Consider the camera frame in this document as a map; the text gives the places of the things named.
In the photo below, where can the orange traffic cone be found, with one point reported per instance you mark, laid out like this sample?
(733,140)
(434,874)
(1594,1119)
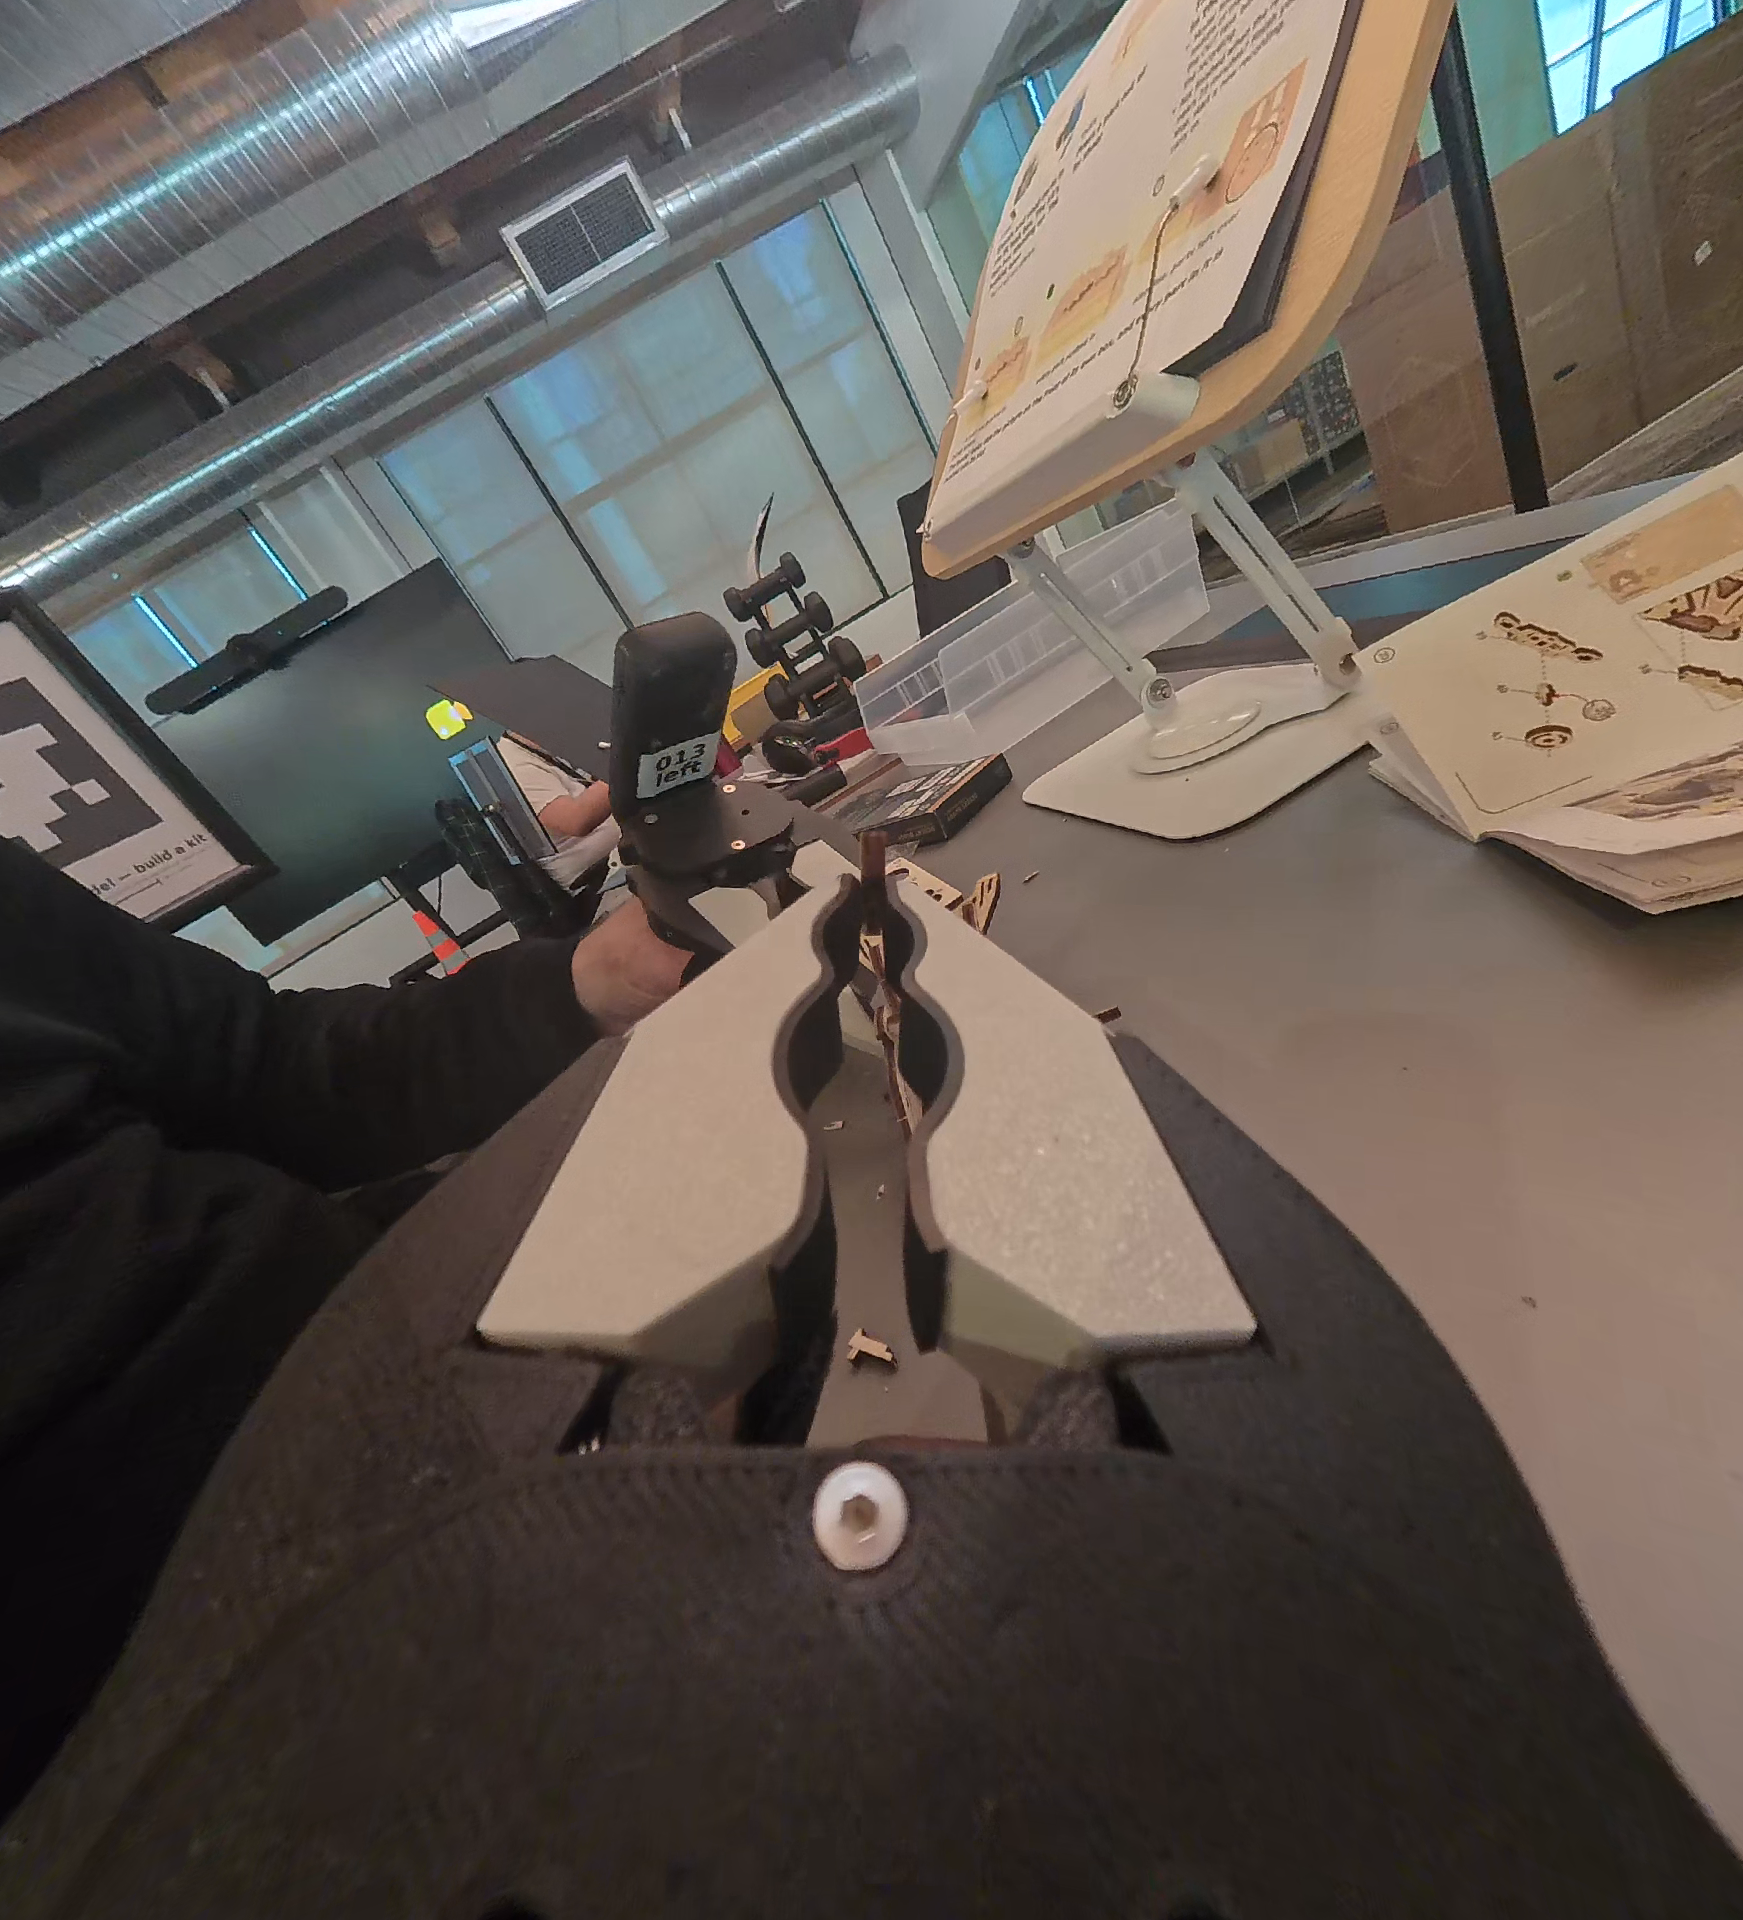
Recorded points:
(438,941)

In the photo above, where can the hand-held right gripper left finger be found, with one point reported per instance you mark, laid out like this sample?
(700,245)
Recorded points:
(645,1185)

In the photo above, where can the framed pixel pattern poster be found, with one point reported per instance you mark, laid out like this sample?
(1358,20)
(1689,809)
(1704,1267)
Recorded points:
(32,768)

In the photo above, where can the white instruction booklet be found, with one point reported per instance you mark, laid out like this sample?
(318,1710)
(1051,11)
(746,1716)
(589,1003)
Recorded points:
(1558,725)

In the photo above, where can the yellow box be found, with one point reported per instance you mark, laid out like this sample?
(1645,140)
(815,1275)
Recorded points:
(755,708)

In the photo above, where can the white air vent grille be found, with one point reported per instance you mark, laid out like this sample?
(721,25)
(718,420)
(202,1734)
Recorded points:
(587,234)

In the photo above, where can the clear plastic organizer box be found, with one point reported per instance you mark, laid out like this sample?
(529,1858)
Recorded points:
(1020,645)

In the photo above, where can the dark display screen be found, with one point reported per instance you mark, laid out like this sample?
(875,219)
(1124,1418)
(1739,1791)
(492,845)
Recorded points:
(327,750)

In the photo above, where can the black framed printed sheet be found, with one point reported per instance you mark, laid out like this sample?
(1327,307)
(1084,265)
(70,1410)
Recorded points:
(1113,227)

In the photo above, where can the small wooden offcut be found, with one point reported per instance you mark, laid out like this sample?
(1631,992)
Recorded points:
(875,1352)

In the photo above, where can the round spiral air duct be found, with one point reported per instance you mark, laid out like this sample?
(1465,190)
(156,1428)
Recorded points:
(209,194)
(362,387)

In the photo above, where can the brown cardboard box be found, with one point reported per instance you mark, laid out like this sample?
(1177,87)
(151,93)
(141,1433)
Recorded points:
(1636,269)

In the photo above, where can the long holed wooden strip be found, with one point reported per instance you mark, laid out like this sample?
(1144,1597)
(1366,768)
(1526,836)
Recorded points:
(882,971)

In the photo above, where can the person's left hand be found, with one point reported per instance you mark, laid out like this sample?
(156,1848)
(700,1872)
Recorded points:
(628,971)

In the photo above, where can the yellow round table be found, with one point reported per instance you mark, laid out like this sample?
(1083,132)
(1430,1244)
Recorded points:
(1377,151)

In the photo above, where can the black video bar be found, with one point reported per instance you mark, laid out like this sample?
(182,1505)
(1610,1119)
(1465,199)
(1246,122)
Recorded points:
(247,645)

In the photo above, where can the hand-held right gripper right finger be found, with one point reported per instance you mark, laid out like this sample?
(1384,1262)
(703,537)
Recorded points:
(1083,1185)

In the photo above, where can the wooden model car chassis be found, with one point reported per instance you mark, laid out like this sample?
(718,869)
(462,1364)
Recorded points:
(960,900)

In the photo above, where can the black model kit box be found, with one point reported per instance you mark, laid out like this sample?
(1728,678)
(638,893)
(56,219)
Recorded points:
(935,794)

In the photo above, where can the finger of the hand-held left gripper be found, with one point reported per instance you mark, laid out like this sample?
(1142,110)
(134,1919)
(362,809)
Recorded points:
(818,862)

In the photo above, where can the black vertical post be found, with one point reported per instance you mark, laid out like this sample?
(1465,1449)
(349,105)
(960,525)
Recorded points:
(1486,269)

